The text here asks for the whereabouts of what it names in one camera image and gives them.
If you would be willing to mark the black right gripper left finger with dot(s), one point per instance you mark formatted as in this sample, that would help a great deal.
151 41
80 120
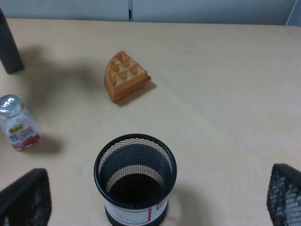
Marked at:
27 201

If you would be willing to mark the black mesh pen holder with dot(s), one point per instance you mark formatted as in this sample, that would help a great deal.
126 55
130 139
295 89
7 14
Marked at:
135 174

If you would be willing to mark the small silver-capped candy bottle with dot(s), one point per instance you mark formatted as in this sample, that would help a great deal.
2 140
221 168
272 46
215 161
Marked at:
16 122

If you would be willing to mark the black Mentholatum pump bottle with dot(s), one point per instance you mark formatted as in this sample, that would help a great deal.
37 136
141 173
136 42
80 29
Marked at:
9 54

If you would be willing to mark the orange waffle piece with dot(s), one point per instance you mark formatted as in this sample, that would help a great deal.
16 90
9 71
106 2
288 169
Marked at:
123 76

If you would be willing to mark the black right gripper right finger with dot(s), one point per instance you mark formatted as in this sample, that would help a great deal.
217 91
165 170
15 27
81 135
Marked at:
284 195

